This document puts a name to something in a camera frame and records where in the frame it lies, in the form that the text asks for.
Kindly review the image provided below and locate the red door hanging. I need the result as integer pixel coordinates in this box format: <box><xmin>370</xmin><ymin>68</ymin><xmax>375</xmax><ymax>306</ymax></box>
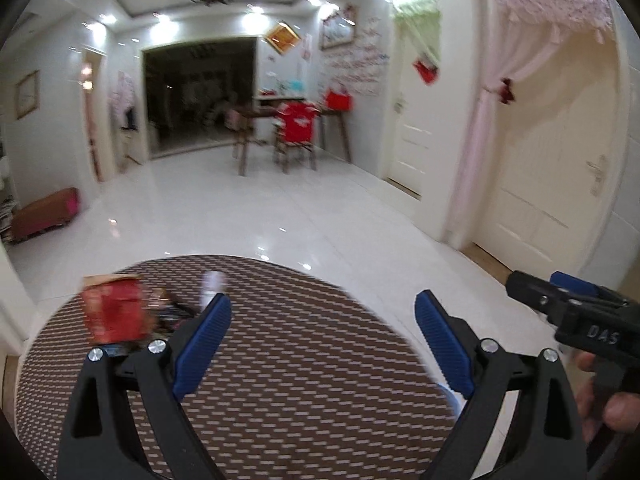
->
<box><xmin>412</xmin><ymin>57</ymin><xmax>441</xmax><ymax>86</ymax></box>

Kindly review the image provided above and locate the red paper food box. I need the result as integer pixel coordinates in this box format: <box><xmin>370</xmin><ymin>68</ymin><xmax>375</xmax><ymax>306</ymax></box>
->
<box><xmin>81</xmin><ymin>274</ymin><xmax>151</xmax><ymax>345</ymax></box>

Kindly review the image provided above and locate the green door curtain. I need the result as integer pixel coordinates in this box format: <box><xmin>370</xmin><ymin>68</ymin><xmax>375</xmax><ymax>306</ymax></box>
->
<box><xmin>390</xmin><ymin>0</ymin><xmax>443</xmax><ymax>68</ymax></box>

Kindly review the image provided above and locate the pink and white jacket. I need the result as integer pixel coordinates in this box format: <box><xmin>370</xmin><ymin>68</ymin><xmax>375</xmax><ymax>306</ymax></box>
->
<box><xmin>111</xmin><ymin>71</ymin><xmax>137</xmax><ymax>126</ymax></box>

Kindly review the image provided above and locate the small framed picture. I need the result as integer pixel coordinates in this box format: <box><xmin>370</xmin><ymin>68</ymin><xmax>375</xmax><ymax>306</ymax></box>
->
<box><xmin>15</xmin><ymin>70</ymin><xmax>41</xmax><ymax>121</ymax></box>

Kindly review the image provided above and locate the group of wall certificates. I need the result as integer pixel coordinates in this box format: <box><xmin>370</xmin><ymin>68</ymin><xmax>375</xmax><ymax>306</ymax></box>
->
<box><xmin>320</xmin><ymin>17</ymin><xmax>391</xmax><ymax>96</ymax></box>

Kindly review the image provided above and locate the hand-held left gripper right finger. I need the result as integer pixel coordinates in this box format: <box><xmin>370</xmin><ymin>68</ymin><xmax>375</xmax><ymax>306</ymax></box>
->
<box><xmin>415</xmin><ymin>290</ymin><xmax>587</xmax><ymax>480</ymax></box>

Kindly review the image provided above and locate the red bag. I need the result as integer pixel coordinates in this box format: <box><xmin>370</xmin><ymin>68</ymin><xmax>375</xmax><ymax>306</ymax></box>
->
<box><xmin>325</xmin><ymin>87</ymin><xmax>353</xmax><ymax>111</ymax></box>

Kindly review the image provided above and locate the red chair cover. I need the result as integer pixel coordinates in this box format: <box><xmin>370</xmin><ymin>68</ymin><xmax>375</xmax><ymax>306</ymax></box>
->
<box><xmin>276</xmin><ymin>102</ymin><xmax>321</xmax><ymax>141</ymax></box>

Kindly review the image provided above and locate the large framed painting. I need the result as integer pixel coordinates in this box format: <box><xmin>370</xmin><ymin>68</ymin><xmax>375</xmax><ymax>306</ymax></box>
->
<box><xmin>320</xmin><ymin>6</ymin><xmax>360</xmax><ymax>51</ymax></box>

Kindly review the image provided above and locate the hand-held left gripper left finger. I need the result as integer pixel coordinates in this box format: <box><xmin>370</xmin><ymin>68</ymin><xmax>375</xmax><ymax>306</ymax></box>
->
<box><xmin>56</xmin><ymin>292</ymin><xmax>232</xmax><ymax>480</ymax></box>

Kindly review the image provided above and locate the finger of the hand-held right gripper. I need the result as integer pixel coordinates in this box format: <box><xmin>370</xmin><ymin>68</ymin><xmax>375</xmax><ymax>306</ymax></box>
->
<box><xmin>505</xmin><ymin>271</ymin><xmax>576</xmax><ymax>323</ymax></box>
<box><xmin>550</xmin><ymin>271</ymin><xmax>631</xmax><ymax>306</ymax></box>

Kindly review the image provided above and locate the white sideboard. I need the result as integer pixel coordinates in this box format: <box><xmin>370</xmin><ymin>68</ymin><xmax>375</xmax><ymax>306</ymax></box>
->
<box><xmin>257</xmin><ymin>91</ymin><xmax>306</xmax><ymax>106</ymax></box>

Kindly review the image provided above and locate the pink lace curtain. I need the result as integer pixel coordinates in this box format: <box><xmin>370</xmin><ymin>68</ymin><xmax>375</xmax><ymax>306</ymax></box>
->
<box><xmin>445</xmin><ymin>0</ymin><xmax>616</xmax><ymax>248</ymax></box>

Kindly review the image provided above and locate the wooden coat stand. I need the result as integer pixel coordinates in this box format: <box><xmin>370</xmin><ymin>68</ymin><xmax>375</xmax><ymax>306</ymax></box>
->
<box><xmin>110</xmin><ymin>71</ymin><xmax>141</xmax><ymax>171</ymax></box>

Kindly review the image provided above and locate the red upholstered bench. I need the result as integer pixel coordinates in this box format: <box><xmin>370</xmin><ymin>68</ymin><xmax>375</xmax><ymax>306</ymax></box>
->
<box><xmin>10</xmin><ymin>187</ymin><xmax>81</xmax><ymax>243</ymax></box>

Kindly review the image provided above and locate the white panel door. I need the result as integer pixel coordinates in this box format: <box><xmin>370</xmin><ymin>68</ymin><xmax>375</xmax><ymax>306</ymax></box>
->
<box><xmin>387</xmin><ymin>35</ymin><xmax>441</xmax><ymax>196</ymax></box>

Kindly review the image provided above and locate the brown dotted tablecloth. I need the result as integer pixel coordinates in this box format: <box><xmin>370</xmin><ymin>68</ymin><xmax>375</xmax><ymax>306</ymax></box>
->
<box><xmin>15</xmin><ymin>255</ymin><xmax>458</xmax><ymax>480</ymax></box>

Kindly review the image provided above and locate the person's right hand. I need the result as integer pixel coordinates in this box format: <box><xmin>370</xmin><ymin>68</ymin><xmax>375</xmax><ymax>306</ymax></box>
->
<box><xmin>575</xmin><ymin>352</ymin><xmax>640</xmax><ymax>443</ymax></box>

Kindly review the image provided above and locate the red diamond wall decoration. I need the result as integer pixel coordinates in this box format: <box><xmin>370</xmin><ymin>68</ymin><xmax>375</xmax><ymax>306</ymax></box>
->
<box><xmin>264</xmin><ymin>21</ymin><xmax>303</xmax><ymax>56</ymax></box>

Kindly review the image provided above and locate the dark wooden dining table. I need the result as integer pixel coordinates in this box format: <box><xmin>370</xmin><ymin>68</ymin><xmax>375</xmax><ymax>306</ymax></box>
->
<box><xmin>232</xmin><ymin>102</ymin><xmax>353</xmax><ymax>177</ymax></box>

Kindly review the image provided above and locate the dark shiny wrapper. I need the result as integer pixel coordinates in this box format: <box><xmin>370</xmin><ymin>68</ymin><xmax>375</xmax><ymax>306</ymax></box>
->
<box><xmin>142</xmin><ymin>287</ymin><xmax>201</xmax><ymax>346</ymax></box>

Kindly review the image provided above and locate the small white bottle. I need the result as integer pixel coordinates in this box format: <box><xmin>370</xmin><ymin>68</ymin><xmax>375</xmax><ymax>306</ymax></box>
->
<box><xmin>199</xmin><ymin>270</ymin><xmax>226</xmax><ymax>311</ymax></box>

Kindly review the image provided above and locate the dark wooden chair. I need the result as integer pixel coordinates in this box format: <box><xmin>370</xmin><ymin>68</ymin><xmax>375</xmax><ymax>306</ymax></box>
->
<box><xmin>271</xmin><ymin>102</ymin><xmax>321</xmax><ymax>173</ymax></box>

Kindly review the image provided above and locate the cream panel door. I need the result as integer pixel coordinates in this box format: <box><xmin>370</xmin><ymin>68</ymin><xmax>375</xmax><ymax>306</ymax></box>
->
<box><xmin>472</xmin><ymin>0</ymin><xmax>626</xmax><ymax>291</ymax></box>

